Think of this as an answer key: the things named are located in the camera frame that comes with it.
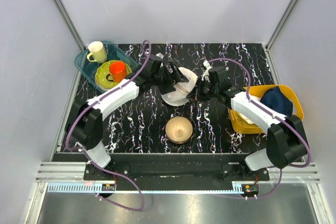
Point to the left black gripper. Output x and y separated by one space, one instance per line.
176 76

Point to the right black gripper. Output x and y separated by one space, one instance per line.
197 94

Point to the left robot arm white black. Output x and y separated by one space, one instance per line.
85 122

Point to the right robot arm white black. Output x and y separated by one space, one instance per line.
286 138

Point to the yellow plastic basket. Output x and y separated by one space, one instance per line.
258 91

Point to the white cloth in basket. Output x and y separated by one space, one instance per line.
244 119

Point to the black marble pattern mat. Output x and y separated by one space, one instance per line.
138 126

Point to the navy blue garment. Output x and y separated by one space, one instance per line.
274 99

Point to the orange cup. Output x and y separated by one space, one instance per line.
117 71

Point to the yellow-green plate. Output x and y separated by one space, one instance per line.
101 73

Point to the pale yellow mug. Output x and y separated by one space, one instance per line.
97 52

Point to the teal plastic bin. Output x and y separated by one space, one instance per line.
94 64

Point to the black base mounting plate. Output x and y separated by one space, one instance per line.
227 167

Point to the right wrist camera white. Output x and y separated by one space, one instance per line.
207 66

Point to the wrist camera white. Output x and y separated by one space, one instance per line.
160 55
207 66

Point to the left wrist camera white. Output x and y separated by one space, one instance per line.
160 55

